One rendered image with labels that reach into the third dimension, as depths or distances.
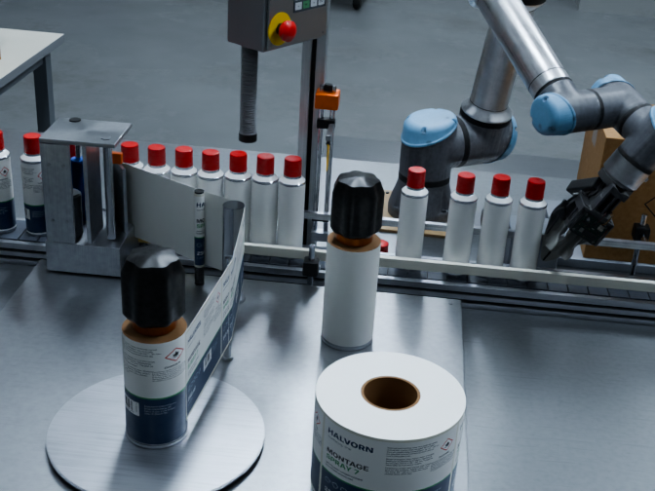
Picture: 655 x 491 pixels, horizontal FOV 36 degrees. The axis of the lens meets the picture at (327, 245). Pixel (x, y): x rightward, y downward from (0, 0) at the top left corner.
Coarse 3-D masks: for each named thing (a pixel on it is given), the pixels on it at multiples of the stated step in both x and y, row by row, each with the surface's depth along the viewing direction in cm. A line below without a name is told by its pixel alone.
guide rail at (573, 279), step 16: (288, 256) 194; (304, 256) 194; (320, 256) 194; (384, 256) 193; (448, 272) 192; (464, 272) 192; (480, 272) 192; (496, 272) 191; (512, 272) 191; (528, 272) 191; (544, 272) 191; (560, 272) 191; (624, 288) 190; (640, 288) 190
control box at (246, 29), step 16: (240, 0) 180; (256, 0) 177; (272, 0) 176; (288, 0) 179; (240, 16) 181; (256, 16) 178; (272, 16) 178; (288, 16) 181; (304, 16) 184; (320, 16) 188; (240, 32) 182; (256, 32) 179; (272, 32) 179; (304, 32) 186; (320, 32) 189; (256, 48) 181; (272, 48) 180
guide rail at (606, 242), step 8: (304, 216) 198; (312, 216) 198; (320, 216) 198; (328, 216) 197; (384, 224) 197; (392, 224) 197; (432, 224) 196; (440, 224) 196; (480, 232) 196; (512, 232) 195; (544, 232) 196; (560, 240) 195; (608, 240) 194; (616, 240) 194; (624, 240) 194; (632, 248) 194; (640, 248) 194; (648, 248) 194
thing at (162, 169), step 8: (152, 144) 192; (160, 144) 192; (152, 152) 190; (160, 152) 190; (152, 160) 191; (160, 160) 191; (144, 168) 192; (152, 168) 191; (160, 168) 191; (168, 168) 193; (168, 176) 192
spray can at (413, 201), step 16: (416, 176) 187; (416, 192) 188; (400, 208) 192; (416, 208) 189; (400, 224) 192; (416, 224) 191; (400, 240) 193; (416, 240) 192; (400, 256) 195; (416, 256) 194
